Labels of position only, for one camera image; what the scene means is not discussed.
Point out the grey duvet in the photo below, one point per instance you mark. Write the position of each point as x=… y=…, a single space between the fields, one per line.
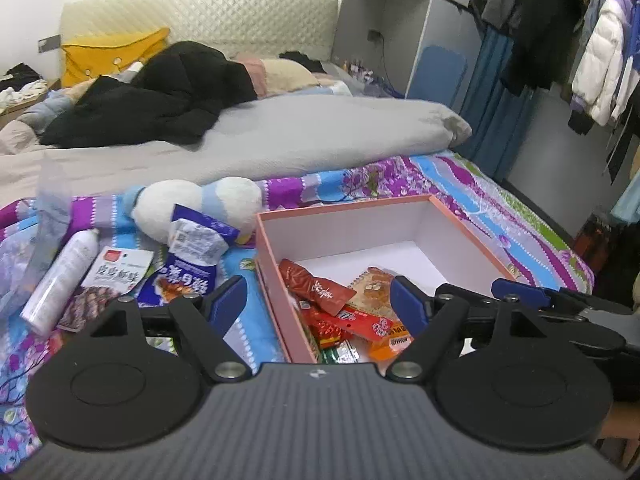
x=300 y=135

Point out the green snack packet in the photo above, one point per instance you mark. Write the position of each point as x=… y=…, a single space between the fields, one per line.
x=337 y=355

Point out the black wall charger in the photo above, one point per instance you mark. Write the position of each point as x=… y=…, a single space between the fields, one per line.
x=374 y=36

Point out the orange snack packet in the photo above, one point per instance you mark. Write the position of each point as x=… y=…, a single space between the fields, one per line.
x=392 y=347

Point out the beige pillow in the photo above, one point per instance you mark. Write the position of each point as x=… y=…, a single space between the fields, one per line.
x=285 y=77

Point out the white spray bottle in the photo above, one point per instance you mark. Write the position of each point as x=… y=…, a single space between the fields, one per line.
x=60 y=280

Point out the white snack packet red label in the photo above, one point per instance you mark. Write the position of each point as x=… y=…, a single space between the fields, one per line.
x=107 y=280

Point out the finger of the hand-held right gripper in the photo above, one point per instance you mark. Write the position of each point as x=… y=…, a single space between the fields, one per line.
x=520 y=294

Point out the blue panel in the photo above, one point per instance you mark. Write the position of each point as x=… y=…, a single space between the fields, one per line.
x=435 y=80

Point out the blue and white snack bag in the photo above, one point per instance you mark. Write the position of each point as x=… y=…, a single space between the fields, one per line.
x=192 y=255

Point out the blue curtain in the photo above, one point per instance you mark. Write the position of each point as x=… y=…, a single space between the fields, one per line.
x=500 y=110

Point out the dark red snack packet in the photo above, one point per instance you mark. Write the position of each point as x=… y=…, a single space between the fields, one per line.
x=315 y=285

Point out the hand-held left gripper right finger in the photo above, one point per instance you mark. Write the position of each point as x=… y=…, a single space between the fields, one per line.
x=407 y=302

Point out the black hanging coat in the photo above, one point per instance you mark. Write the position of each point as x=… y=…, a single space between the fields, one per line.
x=550 y=25

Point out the dark bag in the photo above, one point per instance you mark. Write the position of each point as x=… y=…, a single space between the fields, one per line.
x=595 y=240

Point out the clear pastry packet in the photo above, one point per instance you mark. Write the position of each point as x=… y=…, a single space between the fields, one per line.
x=375 y=292

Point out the white puffer jacket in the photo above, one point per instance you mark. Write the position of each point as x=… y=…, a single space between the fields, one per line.
x=602 y=55

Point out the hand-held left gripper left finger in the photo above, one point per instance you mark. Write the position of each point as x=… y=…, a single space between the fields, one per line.
x=227 y=305

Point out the pink cardboard box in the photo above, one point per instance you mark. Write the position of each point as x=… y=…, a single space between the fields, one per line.
x=350 y=240

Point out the yellow pillow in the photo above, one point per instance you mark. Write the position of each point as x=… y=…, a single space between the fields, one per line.
x=100 y=60

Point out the wooden nightstand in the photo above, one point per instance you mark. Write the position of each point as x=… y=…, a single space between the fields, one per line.
x=25 y=107

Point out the clear plastic bag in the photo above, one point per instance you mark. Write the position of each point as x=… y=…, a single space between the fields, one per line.
x=52 y=210

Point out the wall switch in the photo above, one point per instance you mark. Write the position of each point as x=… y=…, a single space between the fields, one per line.
x=49 y=43

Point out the white and blue plush toy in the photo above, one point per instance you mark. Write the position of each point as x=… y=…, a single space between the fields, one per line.
x=195 y=205

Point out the grey wardrobe cabinet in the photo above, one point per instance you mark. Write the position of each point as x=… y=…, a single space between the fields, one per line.
x=400 y=10

